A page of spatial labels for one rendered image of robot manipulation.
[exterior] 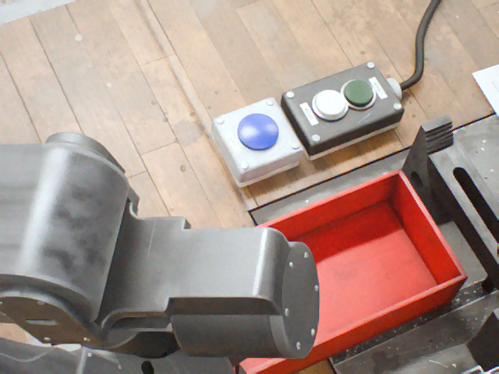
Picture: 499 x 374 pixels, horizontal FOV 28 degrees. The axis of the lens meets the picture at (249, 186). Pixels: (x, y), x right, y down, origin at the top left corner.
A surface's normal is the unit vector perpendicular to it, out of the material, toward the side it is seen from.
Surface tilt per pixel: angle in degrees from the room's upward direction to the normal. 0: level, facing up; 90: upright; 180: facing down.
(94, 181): 33
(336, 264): 0
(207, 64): 0
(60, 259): 21
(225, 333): 63
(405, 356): 0
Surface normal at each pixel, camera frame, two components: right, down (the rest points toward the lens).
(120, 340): -0.37, -0.22
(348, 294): 0.08, -0.48
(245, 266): -0.34, -0.50
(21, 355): 0.66, -0.27
